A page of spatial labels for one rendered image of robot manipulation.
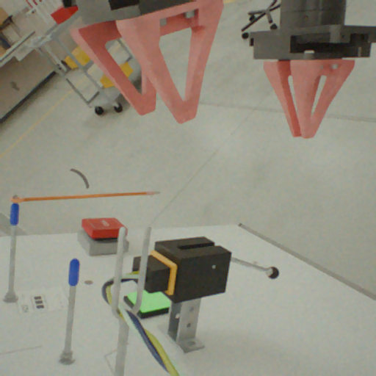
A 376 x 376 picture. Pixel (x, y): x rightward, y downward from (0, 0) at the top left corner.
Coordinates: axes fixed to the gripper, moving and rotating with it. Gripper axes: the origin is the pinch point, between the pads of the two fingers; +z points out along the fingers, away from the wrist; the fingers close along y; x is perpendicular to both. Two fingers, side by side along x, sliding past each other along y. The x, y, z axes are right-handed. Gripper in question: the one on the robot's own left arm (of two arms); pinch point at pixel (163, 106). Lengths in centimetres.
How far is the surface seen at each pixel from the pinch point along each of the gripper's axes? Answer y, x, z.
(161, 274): 1.0, -4.6, 12.4
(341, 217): -68, 111, 95
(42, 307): -10.2, -12.8, 16.9
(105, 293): 3.5, -9.8, 9.2
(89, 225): -22.9, -2.5, 17.8
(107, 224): -22.6, -0.2, 18.9
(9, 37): -795, 182, 9
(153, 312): -4.6, -4.4, 20.4
